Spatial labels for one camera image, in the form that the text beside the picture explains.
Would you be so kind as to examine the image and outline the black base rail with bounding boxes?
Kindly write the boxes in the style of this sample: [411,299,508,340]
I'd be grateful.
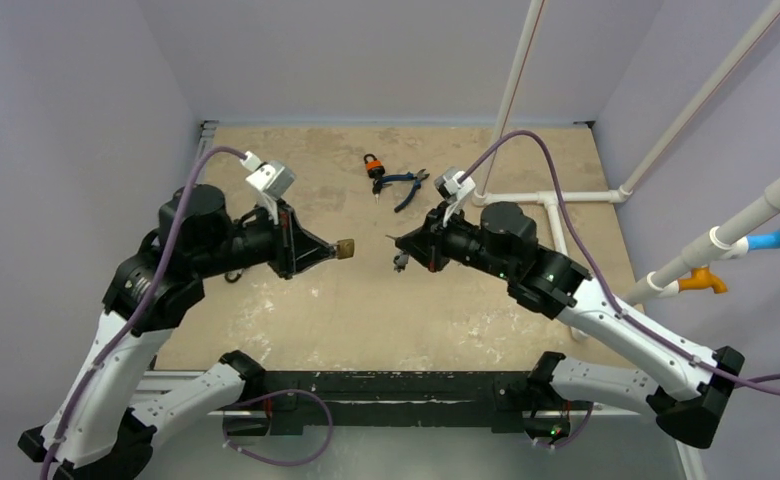
[220,352,592,438]

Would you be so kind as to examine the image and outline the yellow black padlock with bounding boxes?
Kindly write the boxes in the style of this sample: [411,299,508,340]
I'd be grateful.
[224,270,244,284]

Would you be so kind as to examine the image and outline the grey insulated pipe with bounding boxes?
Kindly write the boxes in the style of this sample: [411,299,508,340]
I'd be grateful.
[624,177,780,304]

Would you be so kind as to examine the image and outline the white pvc pipe frame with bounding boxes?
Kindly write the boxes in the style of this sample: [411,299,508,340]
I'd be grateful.
[472,0,780,342]

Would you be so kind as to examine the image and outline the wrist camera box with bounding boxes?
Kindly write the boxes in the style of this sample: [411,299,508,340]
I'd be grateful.
[241,151,296,220]
[434,167,476,225]

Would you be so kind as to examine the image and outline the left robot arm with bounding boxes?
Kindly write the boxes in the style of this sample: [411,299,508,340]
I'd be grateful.
[18,184,355,479]

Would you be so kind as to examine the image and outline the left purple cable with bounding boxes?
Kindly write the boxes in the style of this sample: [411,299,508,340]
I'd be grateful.
[38,145,249,480]

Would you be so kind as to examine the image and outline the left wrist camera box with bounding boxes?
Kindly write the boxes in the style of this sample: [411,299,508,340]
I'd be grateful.
[241,151,296,220]

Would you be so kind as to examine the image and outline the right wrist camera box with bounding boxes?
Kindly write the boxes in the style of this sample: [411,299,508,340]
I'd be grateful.
[434,167,476,225]

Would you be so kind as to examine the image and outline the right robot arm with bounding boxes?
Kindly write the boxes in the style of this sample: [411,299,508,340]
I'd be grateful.
[394,202,744,449]

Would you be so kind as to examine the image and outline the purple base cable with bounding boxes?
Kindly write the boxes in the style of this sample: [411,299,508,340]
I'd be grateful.
[221,388,334,468]

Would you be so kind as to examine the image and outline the long shackle brass padlock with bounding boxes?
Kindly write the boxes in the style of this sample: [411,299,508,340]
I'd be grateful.
[334,239,355,260]

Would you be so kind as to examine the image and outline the orange tap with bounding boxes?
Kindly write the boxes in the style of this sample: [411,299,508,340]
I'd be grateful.
[677,266,728,295]

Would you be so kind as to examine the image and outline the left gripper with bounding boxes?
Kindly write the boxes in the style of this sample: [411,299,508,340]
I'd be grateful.
[198,196,337,277]

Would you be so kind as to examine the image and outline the orange black padlock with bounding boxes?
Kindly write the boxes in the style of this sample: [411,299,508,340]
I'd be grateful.
[363,153,386,181]

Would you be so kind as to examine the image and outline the blue handled pliers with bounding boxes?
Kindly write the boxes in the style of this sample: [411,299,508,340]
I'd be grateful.
[372,168,431,215]

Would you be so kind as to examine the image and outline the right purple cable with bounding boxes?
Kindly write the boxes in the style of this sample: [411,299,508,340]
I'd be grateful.
[459,129,780,399]

